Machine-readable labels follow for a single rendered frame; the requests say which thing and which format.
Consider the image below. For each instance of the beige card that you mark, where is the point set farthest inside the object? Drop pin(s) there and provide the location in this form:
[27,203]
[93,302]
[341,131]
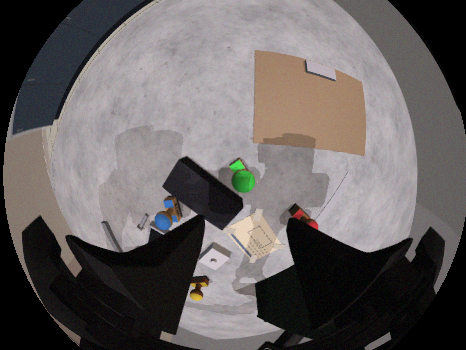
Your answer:
[253,235]

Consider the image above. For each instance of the red rubber stamp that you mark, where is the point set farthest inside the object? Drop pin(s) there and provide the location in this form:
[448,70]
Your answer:
[298,213]

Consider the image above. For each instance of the rubber stamp with yellow-topped handle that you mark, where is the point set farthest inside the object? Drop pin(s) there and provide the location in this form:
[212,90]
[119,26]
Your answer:
[198,282]

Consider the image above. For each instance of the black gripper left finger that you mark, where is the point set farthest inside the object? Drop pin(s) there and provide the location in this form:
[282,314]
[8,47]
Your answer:
[155,277]

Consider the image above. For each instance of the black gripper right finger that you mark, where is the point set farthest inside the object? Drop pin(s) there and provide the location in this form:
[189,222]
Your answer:
[332,274]

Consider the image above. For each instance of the blue and brown rubber stamp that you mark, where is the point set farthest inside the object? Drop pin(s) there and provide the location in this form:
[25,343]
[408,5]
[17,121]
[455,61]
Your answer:
[173,213]

